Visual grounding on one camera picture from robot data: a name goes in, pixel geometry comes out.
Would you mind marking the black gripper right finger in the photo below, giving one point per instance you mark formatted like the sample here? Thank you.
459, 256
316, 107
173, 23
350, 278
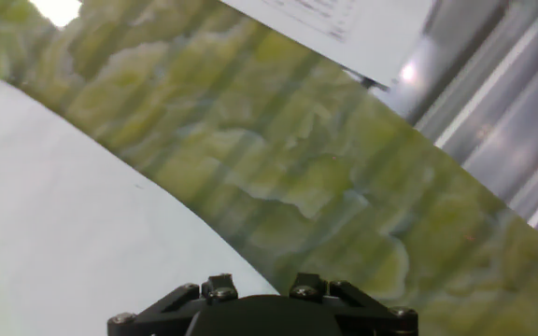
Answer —
362, 308

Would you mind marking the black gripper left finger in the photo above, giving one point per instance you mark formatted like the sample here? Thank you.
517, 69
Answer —
175, 305

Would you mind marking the white paper sheet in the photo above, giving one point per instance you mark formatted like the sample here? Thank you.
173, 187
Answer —
63, 233

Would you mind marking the green marble-pattern mat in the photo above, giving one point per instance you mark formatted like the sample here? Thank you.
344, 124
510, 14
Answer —
297, 163

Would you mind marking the white paper with printed list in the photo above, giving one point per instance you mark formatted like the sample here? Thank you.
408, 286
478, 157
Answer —
372, 32

